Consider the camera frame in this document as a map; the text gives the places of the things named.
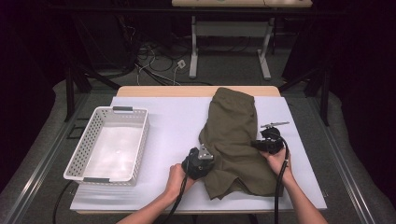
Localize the black equipment box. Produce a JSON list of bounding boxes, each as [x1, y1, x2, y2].
[[74, 15, 138, 71]]

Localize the person's left hand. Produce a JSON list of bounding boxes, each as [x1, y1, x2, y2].
[[163, 163, 194, 203]]

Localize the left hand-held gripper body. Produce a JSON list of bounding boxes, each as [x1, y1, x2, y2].
[[181, 143, 215, 181]]

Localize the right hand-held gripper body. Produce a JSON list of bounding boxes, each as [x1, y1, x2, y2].
[[261, 120, 290, 156]]

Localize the olive green shorts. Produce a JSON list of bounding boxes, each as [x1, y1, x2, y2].
[[199, 87, 284, 200]]

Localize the black metal stand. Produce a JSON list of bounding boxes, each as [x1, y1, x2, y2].
[[64, 59, 122, 123], [277, 66, 331, 127]]

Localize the person's right hand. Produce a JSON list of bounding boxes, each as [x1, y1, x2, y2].
[[261, 148, 293, 186]]

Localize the bundle of floor cables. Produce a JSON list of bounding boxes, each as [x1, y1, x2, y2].
[[134, 40, 216, 88]]

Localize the right hand-held gripper black cable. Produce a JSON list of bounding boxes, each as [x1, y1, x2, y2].
[[274, 133, 290, 224]]

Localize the thick black cable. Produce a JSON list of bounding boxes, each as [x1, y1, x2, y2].
[[51, 180, 77, 224]]

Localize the left hand-held gripper black cable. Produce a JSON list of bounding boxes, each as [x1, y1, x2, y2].
[[162, 161, 190, 224]]

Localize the aluminium rail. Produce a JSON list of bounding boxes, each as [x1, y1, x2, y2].
[[3, 92, 92, 224], [311, 99, 376, 224]]

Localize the dark curtain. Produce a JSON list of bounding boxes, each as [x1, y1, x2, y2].
[[281, 0, 396, 203], [0, 0, 68, 194]]

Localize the white perforated plastic basket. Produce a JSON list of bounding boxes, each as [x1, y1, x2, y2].
[[63, 105, 150, 188]]

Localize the hand-held gripper black cable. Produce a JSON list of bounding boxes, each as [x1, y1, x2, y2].
[[162, 161, 190, 224], [274, 133, 290, 224]]

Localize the white-legged desk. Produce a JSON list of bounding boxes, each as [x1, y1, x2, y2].
[[171, 0, 313, 81]]

